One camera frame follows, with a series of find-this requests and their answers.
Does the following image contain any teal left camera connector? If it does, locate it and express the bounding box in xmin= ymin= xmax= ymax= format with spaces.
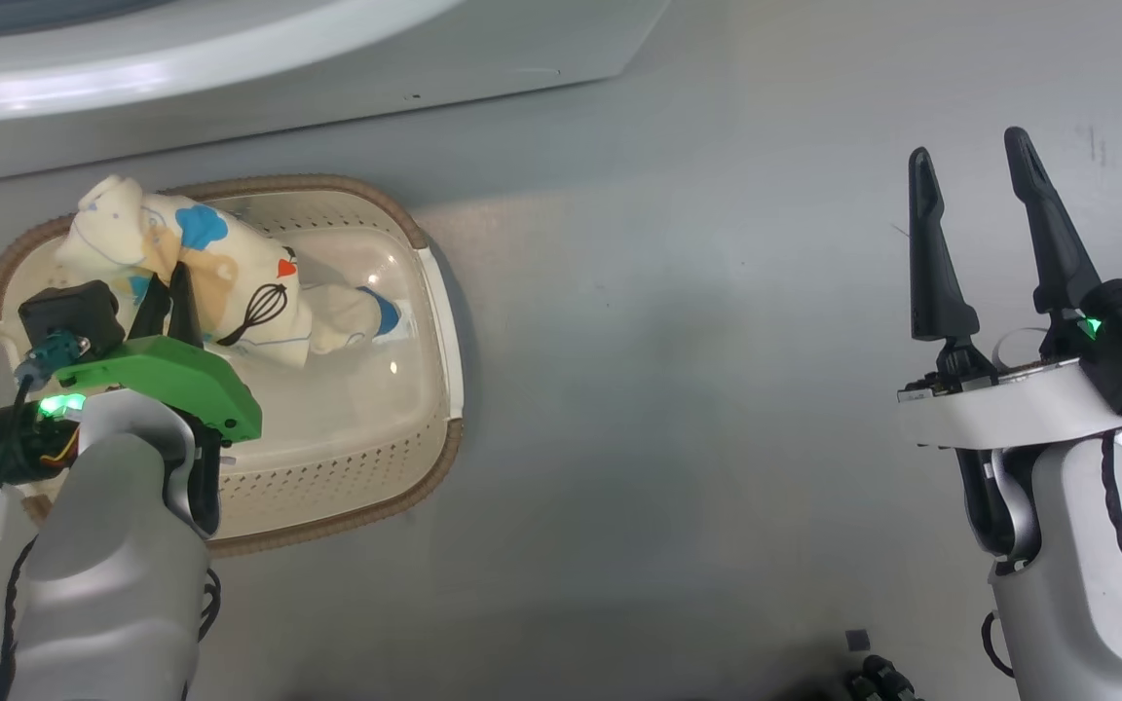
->
xmin=14 ymin=329 xmax=87 ymax=383

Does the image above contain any cream garment with colourful prints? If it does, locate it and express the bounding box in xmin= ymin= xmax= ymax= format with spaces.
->
xmin=55 ymin=175 xmax=401 ymax=369

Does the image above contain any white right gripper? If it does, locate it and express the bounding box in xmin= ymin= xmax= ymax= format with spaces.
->
xmin=897 ymin=127 xmax=1122 ymax=451

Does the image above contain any white front-load washing machine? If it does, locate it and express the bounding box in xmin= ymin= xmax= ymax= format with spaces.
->
xmin=0 ymin=0 xmax=669 ymax=191

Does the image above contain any cream perforated laundry basket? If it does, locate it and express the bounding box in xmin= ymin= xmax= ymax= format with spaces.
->
xmin=0 ymin=175 xmax=465 ymax=558

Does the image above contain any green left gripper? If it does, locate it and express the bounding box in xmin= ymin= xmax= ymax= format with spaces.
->
xmin=53 ymin=263 xmax=263 ymax=444

